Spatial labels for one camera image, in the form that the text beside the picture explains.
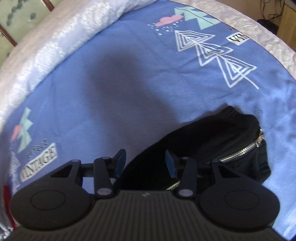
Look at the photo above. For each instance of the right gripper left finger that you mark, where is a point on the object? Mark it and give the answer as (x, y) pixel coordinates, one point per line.
(106, 168)

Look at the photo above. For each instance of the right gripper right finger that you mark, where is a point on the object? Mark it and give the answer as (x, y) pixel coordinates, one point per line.
(185, 171)

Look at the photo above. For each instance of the black pants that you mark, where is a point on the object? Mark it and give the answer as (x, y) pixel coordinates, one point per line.
(234, 138)

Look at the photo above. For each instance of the blue patterned bed sheet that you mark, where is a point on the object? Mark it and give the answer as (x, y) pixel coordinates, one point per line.
(151, 72)

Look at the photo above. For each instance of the red folded garment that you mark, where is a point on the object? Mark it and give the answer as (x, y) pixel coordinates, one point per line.
(5, 192)

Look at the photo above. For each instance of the grey printed folded garment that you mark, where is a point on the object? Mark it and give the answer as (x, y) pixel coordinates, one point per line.
(6, 227)

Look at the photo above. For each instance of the wooden sliding-door wardrobe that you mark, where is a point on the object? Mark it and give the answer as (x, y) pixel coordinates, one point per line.
(20, 17)

